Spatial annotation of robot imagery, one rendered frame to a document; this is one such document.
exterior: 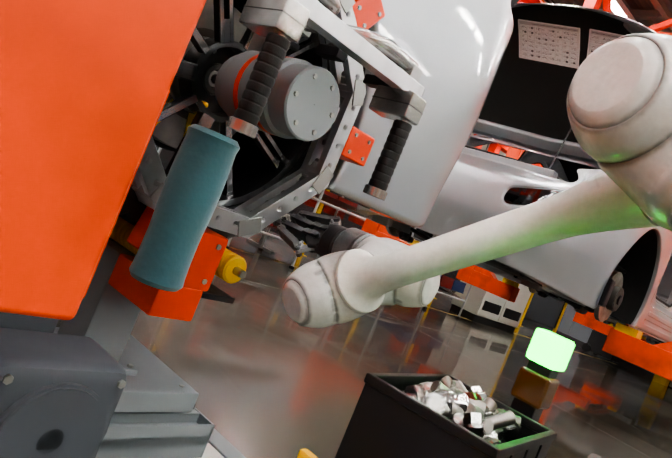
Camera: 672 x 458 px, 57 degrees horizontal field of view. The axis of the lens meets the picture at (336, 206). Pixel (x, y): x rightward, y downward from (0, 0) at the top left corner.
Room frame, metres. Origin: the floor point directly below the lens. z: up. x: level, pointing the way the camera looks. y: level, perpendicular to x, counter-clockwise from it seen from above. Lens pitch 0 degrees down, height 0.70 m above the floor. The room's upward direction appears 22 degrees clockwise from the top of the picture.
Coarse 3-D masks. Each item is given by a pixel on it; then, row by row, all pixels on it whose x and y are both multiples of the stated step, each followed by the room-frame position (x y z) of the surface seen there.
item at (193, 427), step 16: (112, 416) 1.21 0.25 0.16; (128, 416) 1.23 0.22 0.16; (144, 416) 1.26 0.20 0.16; (160, 416) 1.29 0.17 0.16; (176, 416) 1.32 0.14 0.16; (192, 416) 1.36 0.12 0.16; (112, 432) 1.15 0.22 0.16; (128, 432) 1.18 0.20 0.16; (144, 432) 1.21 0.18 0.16; (160, 432) 1.24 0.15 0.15; (176, 432) 1.27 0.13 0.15; (192, 432) 1.30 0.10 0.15; (208, 432) 1.33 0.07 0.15; (112, 448) 1.16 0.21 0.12; (128, 448) 1.19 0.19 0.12; (144, 448) 1.22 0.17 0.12; (160, 448) 1.25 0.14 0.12; (176, 448) 1.28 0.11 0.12; (192, 448) 1.31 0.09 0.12
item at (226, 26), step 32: (224, 0) 1.17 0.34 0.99; (224, 32) 1.17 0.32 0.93; (192, 64) 1.14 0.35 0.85; (320, 64) 1.35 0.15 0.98; (192, 96) 1.16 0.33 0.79; (224, 128) 1.24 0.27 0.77; (256, 160) 1.41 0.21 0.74; (288, 160) 1.37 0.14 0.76; (224, 192) 1.29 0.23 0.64; (256, 192) 1.32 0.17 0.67
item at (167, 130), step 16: (208, 0) 1.23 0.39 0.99; (208, 16) 1.24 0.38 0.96; (208, 32) 1.25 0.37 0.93; (240, 32) 1.31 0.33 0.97; (176, 80) 1.20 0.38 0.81; (176, 96) 1.23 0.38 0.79; (192, 112) 1.28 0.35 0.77; (160, 128) 1.24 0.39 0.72; (176, 128) 1.27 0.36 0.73; (176, 144) 1.28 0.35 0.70
